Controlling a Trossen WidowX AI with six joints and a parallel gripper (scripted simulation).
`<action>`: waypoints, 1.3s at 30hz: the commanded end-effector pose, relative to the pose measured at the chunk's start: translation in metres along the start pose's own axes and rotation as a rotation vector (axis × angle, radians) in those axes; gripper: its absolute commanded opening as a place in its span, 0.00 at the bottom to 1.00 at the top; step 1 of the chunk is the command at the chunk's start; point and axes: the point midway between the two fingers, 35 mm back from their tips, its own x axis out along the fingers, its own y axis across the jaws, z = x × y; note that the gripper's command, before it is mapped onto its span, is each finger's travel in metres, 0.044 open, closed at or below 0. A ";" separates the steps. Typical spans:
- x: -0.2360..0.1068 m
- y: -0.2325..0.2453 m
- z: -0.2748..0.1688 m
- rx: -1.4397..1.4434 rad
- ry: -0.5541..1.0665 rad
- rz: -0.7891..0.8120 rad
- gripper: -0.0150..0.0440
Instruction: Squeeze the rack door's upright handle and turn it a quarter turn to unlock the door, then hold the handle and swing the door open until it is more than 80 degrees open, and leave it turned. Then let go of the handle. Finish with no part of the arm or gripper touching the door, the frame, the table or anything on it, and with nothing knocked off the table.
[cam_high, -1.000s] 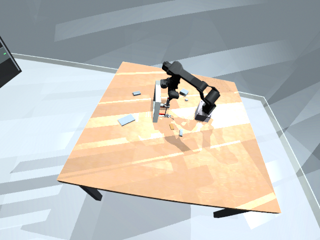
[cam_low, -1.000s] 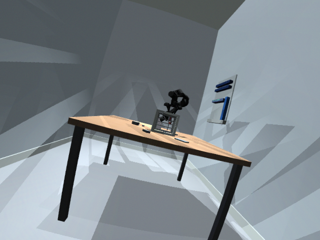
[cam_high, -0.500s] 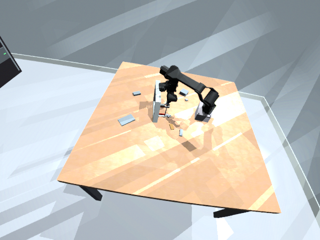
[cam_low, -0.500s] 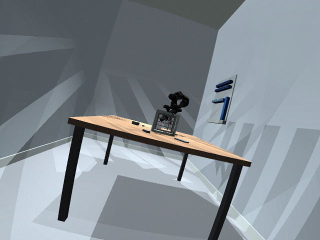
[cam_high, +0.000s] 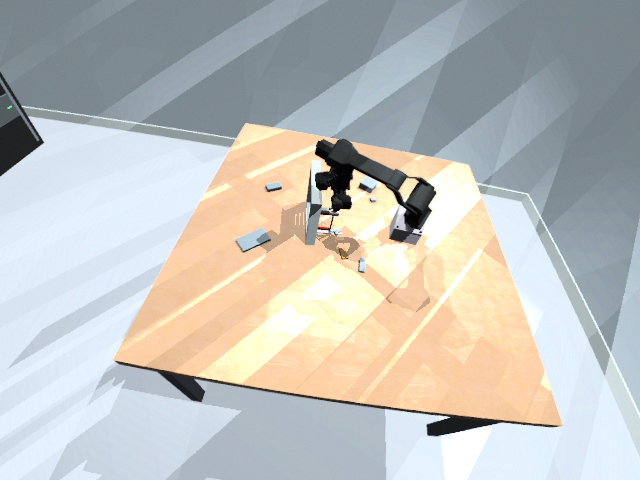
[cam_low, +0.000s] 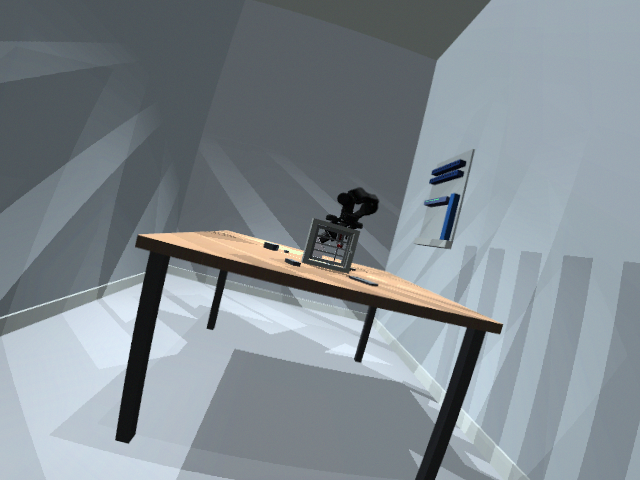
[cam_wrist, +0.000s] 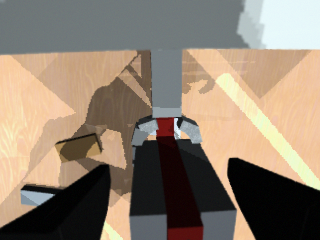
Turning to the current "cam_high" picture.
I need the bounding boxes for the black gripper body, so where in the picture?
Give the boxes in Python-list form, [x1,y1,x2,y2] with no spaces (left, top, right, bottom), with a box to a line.
[331,168,353,210]

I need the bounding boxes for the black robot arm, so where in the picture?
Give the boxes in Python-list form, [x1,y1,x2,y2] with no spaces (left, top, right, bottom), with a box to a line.
[315,139,437,230]

